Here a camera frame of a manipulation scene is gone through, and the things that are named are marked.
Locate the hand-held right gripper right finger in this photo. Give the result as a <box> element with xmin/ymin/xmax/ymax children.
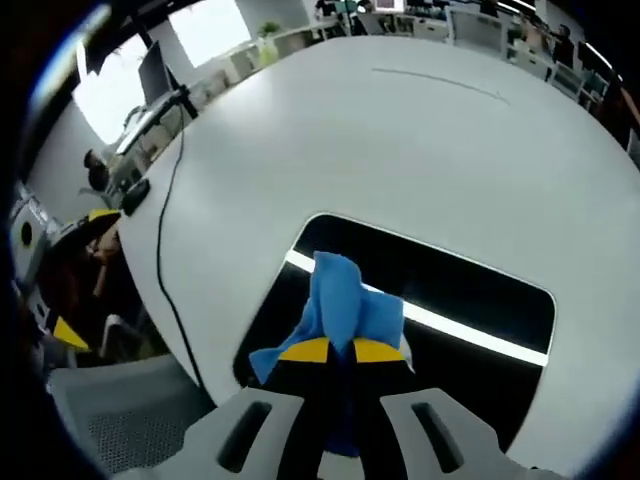
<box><xmin>349</xmin><ymin>337</ymin><xmax>566</xmax><ymax>480</ymax></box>

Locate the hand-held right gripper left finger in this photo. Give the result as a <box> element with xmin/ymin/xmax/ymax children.
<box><xmin>114</xmin><ymin>335</ymin><xmax>331</xmax><ymax>480</ymax></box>

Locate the blue cleaning cloth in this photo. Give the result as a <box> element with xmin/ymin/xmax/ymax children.
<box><xmin>248</xmin><ymin>251</ymin><xmax>416</xmax><ymax>459</ymax></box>

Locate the grey mesh office chair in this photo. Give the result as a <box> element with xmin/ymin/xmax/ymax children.
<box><xmin>47</xmin><ymin>354</ymin><xmax>221</xmax><ymax>476</ymax></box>

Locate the yellow object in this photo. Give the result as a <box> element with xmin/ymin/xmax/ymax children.
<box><xmin>74</xmin><ymin>208</ymin><xmax>122</xmax><ymax>225</ymax></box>
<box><xmin>53</xmin><ymin>317</ymin><xmax>91</xmax><ymax>354</ymax></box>

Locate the small black device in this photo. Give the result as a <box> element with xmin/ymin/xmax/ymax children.
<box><xmin>121</xmin><ymin>178</ymin><xmax>151</xmax><ymax>216</ymax></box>

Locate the white box with round hole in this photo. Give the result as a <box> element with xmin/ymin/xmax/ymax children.
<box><xmin>9</xmin><ymin>197</ymin><xmax>51</xmax><ymax>286</ymax></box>

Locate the black computer monitor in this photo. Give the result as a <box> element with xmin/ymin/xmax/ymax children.
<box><xmin>137</xmin><ymin>39</ymin><xmax>174</xmax><ymax>104</ymax></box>

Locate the white mesh office chair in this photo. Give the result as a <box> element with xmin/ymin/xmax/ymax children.
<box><xmin>447</xmin><ymin>7</ymin><xmax>506</xmax><ymax>51</ymax></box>

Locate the white chair frame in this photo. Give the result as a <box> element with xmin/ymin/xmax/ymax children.
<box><xmin>101</xmin><ymin>313</ymin><xmax>147</xmax><ymax>360</ymax></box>

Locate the thin black cable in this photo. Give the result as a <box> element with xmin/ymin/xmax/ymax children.
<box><xmin>156</xmin><ymin>124</ymin><xmax>206</xmax><ymax>396</ymax></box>

